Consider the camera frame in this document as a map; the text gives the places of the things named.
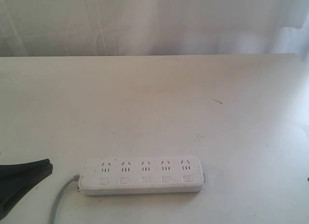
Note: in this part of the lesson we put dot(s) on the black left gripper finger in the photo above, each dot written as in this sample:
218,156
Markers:
13,189

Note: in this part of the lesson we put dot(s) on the white power strip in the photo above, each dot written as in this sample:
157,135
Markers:
141,175

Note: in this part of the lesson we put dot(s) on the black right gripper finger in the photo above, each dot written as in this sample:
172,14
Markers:
7,171

